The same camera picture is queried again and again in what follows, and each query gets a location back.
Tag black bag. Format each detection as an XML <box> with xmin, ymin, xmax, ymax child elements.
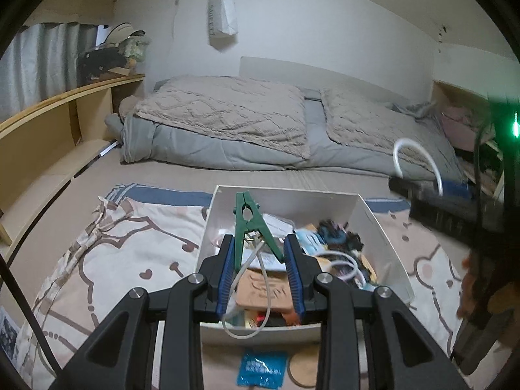
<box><xmin>77</xmin><ymin>46</ymin><xmax>131</xmax><ymax>83</ymax></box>

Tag light wooden piece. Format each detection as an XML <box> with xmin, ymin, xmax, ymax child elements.
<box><xmin>361</xmin><ymin>253</ymin><xmax>379</xmax><ymax>286</ymax></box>

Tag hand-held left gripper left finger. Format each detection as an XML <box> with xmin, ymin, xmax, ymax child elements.
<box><xmin>49</xmin><ymin>233</ymin><xmax>236</xmax><ymax>390</ymax></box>

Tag blue foil packet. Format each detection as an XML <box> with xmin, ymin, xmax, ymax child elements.
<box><xmin>237</xmin><ymin>350</ymin><xmax>288</xmax><ymax>388</ymax></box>

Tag tan leather card holder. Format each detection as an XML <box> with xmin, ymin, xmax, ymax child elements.
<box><xmin>236</xmin><ymin>270</ymin><xmax>295</xmax><ymax>314</ymax></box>

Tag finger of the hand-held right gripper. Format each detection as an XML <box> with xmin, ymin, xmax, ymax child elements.
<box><xmin>442</xmin><ymin>179</ymin><xmax>476</xmax><ymax>202</ymax></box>
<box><xmin>388</xmin><ymin>176</ymin><xmax>443</xmax><ymax>208</ymax></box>

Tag light blue small item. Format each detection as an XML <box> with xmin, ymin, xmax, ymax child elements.
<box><xmin>294</xmin><ymin>229</ymin><xmax>322</xmax><ymax>257</ymax></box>

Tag black cable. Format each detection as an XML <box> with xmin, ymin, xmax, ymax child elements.
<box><xmin>0</xmin><ymin>252</ymin><xmax>61</xmax><ymax>378</ymax></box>

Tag hanging white bag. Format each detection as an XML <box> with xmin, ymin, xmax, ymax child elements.
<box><xmin>208</xmin><ymin>0</ymin><xmax>239</xmax><ymax>38</ymax></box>

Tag wooden cubby shelf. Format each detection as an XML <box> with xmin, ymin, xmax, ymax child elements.
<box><xmin>431</xmin><ymin>79</ymin><xmax>508</xmax><ymax>204</ymax></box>

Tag round wooden disc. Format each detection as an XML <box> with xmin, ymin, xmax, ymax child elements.
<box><xmin>288</xmin><ymin>351</ymin><xmax>326</xmax><ymax>389</ymax></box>

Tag white elastic cord loop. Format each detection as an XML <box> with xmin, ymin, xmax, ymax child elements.
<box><xmin>221</xmin><ymin>231</ymin><xmax>272</xmax><ymax>339</ymax></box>

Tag folded grey beige duvet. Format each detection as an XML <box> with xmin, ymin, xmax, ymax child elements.
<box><xmin>105</xmin><ymin>75</ymin><xmax>311</xmax><ymax>171</ymax></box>
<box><xmin>305</xmin><ymin>87</ymin><xmax>468</xmax><ymax>183</ymax></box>

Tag camouflage plush item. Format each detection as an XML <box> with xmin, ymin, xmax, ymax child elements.
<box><xmin>122</xmin><ymin>36</ymin><xmax>153</xmax><ymax>68</ymax></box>

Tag grey curtain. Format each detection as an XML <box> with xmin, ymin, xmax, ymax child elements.
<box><xmin>0</xmin><ymin>22</ymin><xmax>102</xmax><ymax>120</ymax></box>

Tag person's right hand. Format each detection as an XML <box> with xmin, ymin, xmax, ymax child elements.
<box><xmin>457</xmin><ymin>248</ymin><xmax>520</xmax><ymax>321</ymax></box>

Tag white shoe box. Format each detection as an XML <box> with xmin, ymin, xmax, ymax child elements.
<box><xmin>195</xmin><ymin>185</ymin><xmax>415</xmax><ymax>344</ymax></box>

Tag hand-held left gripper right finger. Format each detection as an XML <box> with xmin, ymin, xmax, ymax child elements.
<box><xmin>283</xmin><ymin>233</ymin><xmax>472</xmax><ymax>390</ymax></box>

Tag printed cartoon blanket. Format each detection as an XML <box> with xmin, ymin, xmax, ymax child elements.
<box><xmin>16</xmin><ymin>183</ymin><xmax>484</xmax><ymax>390</ymax></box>

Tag pink clothes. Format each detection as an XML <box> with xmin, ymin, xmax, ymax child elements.
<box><xmin>441</xmin><ymin>103</ymin><xmax>488</xmax><ymax>150</ymax></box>

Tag brown blue crocheted pouch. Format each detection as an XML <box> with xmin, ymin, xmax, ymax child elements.
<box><xmin>317</xmin><ymin>219</ymin><xmax>364</xmax><ymax>253</ymax></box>

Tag green plastic clip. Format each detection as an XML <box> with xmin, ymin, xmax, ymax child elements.
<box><xmin>231</xmin><ymin>192</ymin><xmax>285</xmax><ymax>263</ymax></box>

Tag wooden shelf unit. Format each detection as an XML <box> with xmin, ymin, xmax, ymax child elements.
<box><xmin>0</xmin><ymin>74</ymin><xmax>146</xmax><ymax>248</ymax></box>

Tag white cap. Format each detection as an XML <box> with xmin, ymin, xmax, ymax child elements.
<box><xmin>101</xmin><ymin>22</ymin><xmax>146</xmax><ymax>46</ymax></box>

